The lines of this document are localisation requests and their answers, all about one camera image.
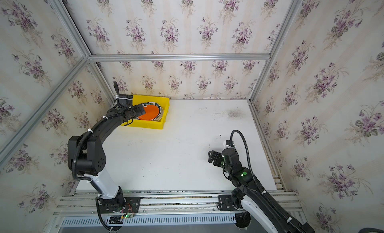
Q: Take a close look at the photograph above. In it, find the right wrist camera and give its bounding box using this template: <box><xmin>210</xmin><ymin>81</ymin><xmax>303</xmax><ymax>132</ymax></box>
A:
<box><xmin>224</xmin><ymin>139</ymin><xmax>235</xmax><ymax>149</ymax></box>

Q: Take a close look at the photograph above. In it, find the orange plate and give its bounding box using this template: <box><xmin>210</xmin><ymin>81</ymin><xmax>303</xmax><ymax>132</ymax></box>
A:
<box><xmin>138</xmin><ymin>104</ymin><xmax>160</xmax><ymax>121</ymax></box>

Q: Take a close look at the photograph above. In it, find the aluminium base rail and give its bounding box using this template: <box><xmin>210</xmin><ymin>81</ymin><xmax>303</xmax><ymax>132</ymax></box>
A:
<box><xmin>50</xmin><ymin>189</ymin><xmax>302</xmax><ymax>217</ymax></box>

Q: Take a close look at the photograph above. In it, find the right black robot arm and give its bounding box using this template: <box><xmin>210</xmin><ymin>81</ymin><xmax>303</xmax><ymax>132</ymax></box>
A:
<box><xmin>208</xmin><ymin>147</ymin><xmax>315</xmax><ymax>233</ymax></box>

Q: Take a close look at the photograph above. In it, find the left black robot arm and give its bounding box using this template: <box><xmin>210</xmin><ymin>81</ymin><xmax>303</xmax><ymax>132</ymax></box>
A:
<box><xmin>68</xmin><ymin>94</ymin><xmax>145</xmax><ymax>207</ymax></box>

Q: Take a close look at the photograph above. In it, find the aluminium frame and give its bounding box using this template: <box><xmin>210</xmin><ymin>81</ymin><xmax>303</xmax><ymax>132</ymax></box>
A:
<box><xmin>1</xmin><ymin>0</ymin><xmax>302</xmax><ymax>165</ymax></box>

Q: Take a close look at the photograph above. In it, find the yellow plastic bin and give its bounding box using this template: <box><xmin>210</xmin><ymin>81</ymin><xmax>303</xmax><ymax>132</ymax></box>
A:
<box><xmin>122</xmin><ymin>95</ymin><xmax>170</xmax><ymax>129</ymax></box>

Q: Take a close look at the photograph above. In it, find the large green rimmed plate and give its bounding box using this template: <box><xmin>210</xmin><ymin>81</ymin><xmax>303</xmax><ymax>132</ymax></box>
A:
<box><xmin>157</xmin><ymin>104</ymin><xmax>164</xmax><ymax>121</ymax></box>

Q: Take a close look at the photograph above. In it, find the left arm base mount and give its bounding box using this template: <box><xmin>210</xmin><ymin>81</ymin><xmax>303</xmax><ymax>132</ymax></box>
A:
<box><xmin>96</xmin><ymin>188</ymin><xmax>142</xmax><ymax>214</ymax></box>

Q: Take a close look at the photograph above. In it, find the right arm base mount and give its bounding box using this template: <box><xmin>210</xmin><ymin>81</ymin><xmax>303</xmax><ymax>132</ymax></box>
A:
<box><xmin>218</xmin><ymin>189</ymin><xmax>246</xmax><ymax>211</ymax></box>

